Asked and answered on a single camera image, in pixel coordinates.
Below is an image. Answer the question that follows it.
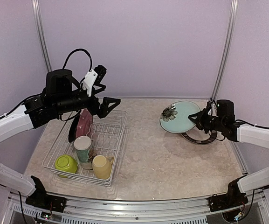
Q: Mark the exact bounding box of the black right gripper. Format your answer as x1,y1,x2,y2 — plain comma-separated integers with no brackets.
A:
189,108,225,133

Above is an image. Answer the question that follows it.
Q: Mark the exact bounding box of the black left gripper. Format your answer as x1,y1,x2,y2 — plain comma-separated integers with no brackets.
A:
54,84,121,118

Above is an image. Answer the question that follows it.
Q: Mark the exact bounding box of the black rimmed striped plate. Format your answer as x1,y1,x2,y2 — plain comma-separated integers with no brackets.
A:
181,128,218,145

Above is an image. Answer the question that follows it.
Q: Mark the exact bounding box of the light teal flower plate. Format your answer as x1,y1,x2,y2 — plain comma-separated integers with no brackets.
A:
159,101,200,133

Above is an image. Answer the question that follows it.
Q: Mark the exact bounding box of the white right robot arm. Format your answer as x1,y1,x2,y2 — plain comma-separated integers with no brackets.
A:
188,99,269,207

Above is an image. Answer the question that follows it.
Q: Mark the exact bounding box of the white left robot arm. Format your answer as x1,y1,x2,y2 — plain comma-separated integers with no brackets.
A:
0,65,121,208

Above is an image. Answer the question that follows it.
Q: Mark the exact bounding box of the maroon pink plate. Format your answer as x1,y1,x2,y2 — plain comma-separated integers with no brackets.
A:
76,109,93,139

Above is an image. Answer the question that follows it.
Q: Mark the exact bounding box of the small black plate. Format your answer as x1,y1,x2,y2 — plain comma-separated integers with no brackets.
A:
68,116,80,143

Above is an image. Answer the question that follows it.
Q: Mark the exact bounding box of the floral patterned tall mug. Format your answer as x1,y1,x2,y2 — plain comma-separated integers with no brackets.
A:
74,136,97,170

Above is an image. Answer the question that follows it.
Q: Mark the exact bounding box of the yellow mug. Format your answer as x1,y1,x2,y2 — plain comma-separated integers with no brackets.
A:
92,155,114,180

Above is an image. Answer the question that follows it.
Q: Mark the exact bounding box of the lime green bowl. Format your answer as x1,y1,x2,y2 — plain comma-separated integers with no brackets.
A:
55,154,78,174

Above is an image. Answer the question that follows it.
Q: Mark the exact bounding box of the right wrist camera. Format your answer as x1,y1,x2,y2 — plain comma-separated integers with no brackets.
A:
206,100,217,116

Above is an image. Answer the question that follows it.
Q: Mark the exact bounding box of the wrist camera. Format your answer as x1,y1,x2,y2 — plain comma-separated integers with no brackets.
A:
206,100,217,116
81,65,107,97

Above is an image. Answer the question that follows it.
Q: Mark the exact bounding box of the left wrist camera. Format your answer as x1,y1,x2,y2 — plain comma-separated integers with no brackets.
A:
81,65,107,97

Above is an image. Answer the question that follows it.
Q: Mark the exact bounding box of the white wire dish rack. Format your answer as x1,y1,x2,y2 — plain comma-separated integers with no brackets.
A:
42,110,127,186

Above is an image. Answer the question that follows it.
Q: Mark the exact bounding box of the left camera black cable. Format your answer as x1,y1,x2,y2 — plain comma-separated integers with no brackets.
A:
62,48,93,70

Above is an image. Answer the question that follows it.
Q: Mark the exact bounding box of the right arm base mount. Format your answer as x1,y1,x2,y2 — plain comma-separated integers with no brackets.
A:
208,183,248,212

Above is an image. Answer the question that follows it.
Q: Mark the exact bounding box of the aluminium front frame rail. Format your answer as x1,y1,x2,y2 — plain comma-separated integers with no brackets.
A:
0,190,269,224

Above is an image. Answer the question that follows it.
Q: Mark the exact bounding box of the right aluminium corner post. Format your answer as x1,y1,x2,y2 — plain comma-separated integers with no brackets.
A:
210,0,239,100

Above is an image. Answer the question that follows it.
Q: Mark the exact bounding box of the aluminium corner post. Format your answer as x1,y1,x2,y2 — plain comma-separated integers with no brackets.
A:
210,0,239,100
32,0,52,72

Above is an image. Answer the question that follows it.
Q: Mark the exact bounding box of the left aluminium corner post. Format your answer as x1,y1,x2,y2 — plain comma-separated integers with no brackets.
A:
32,0,52,72

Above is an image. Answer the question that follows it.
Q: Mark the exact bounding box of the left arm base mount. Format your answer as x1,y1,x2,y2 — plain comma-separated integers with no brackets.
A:
25,175,67,213

